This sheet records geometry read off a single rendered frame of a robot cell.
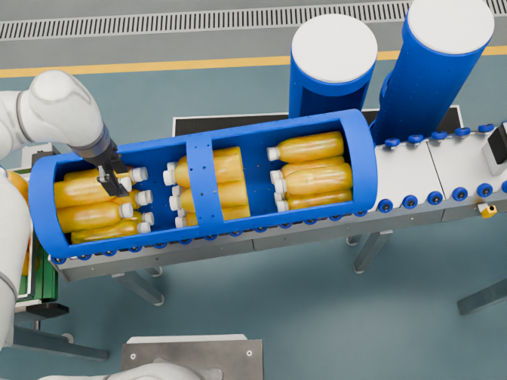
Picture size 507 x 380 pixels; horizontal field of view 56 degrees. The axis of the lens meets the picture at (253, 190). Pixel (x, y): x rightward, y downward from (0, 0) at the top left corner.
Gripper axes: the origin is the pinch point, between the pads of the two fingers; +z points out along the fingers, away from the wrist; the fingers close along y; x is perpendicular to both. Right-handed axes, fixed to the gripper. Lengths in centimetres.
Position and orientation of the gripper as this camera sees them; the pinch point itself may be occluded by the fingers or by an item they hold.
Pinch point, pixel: (119, 179)
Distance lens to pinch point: 127.0
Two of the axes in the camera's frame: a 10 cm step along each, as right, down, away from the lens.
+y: -1.5, -9.1, 3.9
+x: -9.9, 1.5, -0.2
